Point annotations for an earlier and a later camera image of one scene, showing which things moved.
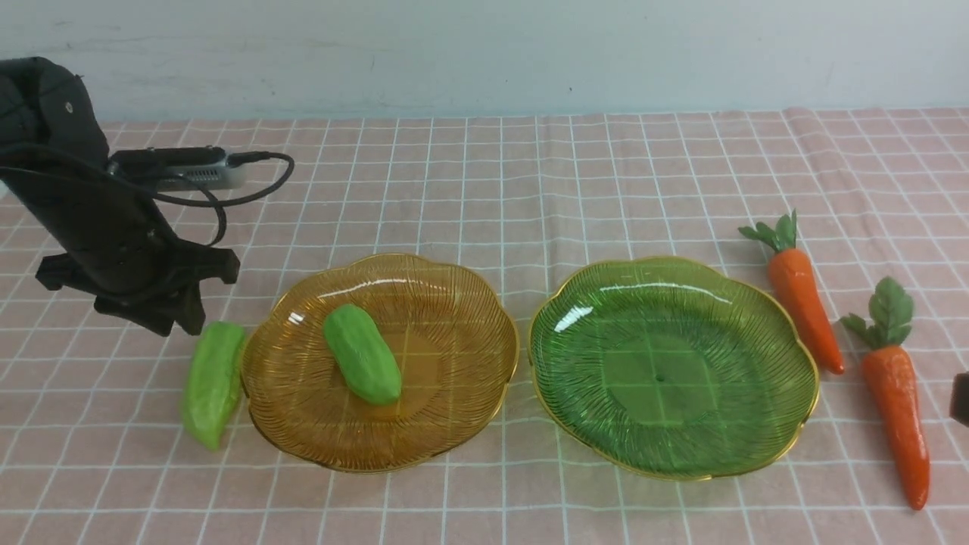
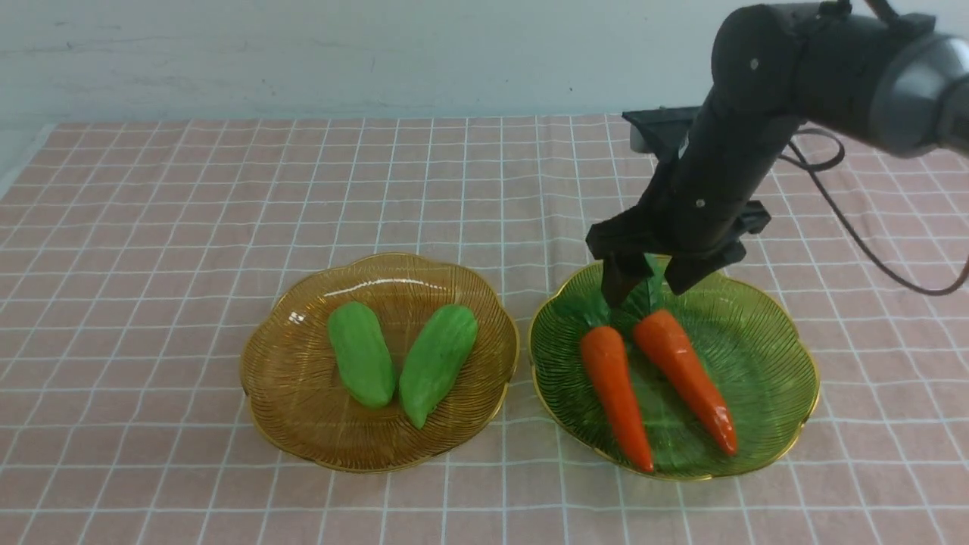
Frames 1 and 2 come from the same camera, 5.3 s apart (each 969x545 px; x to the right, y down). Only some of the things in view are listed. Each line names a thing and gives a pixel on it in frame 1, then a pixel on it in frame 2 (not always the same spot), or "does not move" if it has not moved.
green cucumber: (213, 384) to (434, 357)
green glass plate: (668, 368) does not move
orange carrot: (888, 377) to (605, 350)
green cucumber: (362, 356) does not move
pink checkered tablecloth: (94, 449) does not move
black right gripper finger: (959, 403) to (683, 270)
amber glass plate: (453, 337) does not move
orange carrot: (792, 275) to (665, 334)
